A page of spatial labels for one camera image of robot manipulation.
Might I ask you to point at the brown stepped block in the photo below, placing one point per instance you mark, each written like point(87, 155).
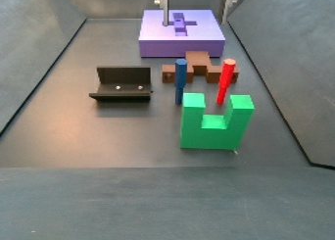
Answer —
point(200, 65)

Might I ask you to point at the purple board with cross slot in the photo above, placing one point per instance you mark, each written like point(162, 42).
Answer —
point(193, 31)

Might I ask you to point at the green U-shaped block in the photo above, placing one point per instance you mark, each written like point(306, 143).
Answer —
point(214, 131)

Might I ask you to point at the red hexagonal peg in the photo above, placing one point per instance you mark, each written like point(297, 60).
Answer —
point(226, 79)

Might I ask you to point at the blue hexagonal peg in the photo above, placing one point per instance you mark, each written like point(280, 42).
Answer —
point(181, 74)

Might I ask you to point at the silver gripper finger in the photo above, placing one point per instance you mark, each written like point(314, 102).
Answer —
point(163, 4)
point(229, 4)

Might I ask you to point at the black angle bracket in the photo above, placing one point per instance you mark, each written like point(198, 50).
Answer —
point(125, 83)

